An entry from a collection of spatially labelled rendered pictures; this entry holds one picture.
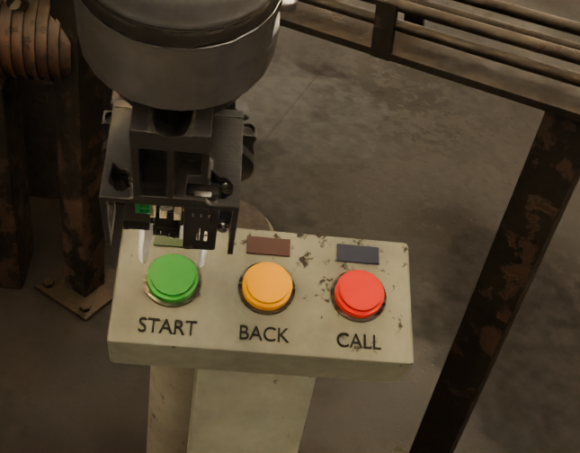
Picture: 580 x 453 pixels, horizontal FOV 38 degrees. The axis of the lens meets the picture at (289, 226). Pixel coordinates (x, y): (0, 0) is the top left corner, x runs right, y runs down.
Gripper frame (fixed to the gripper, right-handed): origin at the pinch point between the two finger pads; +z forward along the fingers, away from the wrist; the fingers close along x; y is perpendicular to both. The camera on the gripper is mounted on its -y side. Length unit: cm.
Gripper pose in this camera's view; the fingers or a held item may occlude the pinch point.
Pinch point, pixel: (178, 216)
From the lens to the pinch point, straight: 57.9
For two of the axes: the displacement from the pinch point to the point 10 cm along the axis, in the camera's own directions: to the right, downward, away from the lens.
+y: -0.1, 8.7, -4.9
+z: -1.3, 4.9, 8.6
